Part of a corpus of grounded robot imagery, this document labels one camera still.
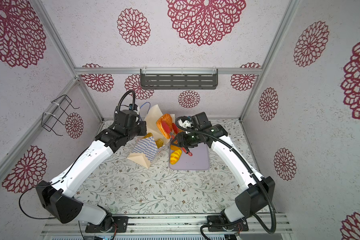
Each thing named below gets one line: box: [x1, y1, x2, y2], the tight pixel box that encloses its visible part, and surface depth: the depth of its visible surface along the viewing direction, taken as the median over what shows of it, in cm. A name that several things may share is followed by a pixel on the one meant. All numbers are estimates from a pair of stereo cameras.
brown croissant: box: [156, 113, 173, 139], surface depth 81 cm
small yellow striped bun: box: [170, 149, 183, 165], surface depth 97 cm
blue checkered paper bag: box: [127, 104, 171, 169], surface depth 85 cm
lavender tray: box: [169, 143, 210, 170], surface depth 97 cm
